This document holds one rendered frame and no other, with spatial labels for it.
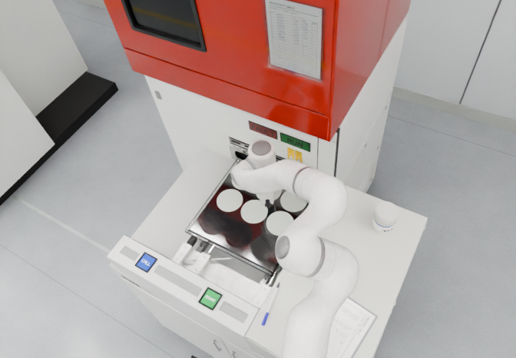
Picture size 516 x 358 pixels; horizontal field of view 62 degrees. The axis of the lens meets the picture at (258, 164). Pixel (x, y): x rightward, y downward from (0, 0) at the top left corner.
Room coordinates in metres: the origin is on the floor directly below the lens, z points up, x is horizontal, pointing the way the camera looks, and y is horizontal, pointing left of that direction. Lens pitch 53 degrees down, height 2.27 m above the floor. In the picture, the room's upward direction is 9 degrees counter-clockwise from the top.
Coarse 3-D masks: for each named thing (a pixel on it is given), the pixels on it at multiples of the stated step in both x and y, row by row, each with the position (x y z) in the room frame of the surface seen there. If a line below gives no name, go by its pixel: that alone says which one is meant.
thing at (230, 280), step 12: (192, 252) 0.71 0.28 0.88; (192, 264) 0.66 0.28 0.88; (216, 264) 0.65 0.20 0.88; (204, 276) 0.61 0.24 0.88; (216, 276) 0.61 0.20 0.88; (228, 276) 0.60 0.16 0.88; (240, 276) 0.59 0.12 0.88; (228, 288) 0.56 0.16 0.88; (240, 288) 0.55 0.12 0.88; (252, 288) 0.55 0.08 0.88; (252, 300) 0.50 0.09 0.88
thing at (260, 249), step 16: (240, 192) 0.92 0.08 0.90; (208, 208) 0.87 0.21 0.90; (240, 208) 0.85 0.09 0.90; (272, 208) 0.83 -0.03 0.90; (304, 208) 0.81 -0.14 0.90; (208, 224) 0.80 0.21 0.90; (224, 224) 0.79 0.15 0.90; (240, 224) 0.78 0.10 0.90; (256, 224) 0.77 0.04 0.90; (224, 240) 0.73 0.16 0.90; (240, 240) 0.72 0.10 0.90; (256, 240) 0.71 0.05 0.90; (272, 240) 0.70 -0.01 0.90; (256, 256) 0.65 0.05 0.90; (272, 256) 0.64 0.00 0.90
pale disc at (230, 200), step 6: (222, 192) 0.93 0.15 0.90; (228, 192) 0.93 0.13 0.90; (234, 192) 0.92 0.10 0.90; (222, 198) 0.90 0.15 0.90; (228, 198) 0.90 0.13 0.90; (234, 198) 0.90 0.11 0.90; (240, 198) 0.89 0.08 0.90; (222, 204) 0.88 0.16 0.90; (228, 204) 0.87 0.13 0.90; (234, 204) 0.87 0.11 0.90; (240, 204) 0.86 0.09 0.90; (228, 210) 0.85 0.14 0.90
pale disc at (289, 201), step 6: (288, 192) 0.89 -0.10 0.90; (282, 198) 0.86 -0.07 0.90; (288, 198) 0.86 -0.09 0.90; (294, 198) 0.85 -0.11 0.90; (282, 204) 0.84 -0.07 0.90; (288, 204) 0.83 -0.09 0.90; (294, 204) 0.83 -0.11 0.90; (300, 204) 0.82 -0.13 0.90; (288, 210) 0.81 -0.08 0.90; (294, 210) 0.80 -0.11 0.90
